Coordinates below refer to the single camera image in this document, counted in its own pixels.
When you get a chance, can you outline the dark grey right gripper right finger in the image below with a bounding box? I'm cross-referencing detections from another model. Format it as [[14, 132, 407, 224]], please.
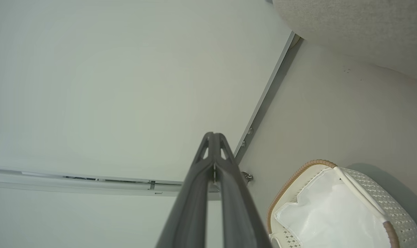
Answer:
[[214, 132, 273, 248]]

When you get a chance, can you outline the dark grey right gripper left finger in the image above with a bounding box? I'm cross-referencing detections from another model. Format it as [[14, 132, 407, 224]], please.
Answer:
[[156, 132, 216, 248]]

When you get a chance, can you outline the white fabric basket liner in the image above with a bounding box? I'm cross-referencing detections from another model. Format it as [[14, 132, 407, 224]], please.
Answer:
[[274, 168, 392, 248]]

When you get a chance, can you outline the white plastic basket brown rim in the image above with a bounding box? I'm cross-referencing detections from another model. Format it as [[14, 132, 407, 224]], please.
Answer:
[[267, 159, 417, 248]]

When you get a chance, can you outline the grey metal skirting strip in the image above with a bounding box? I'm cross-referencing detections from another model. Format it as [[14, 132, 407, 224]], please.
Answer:
[[233, 32, 300, 165]]

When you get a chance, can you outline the grey fabric sofa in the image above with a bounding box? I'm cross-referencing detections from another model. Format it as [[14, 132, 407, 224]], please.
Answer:
[[271, 0, 417, 82]]

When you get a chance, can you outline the white metal floor rail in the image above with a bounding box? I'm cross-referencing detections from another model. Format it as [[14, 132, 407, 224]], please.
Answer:
[[0, 165, 223, 201]]

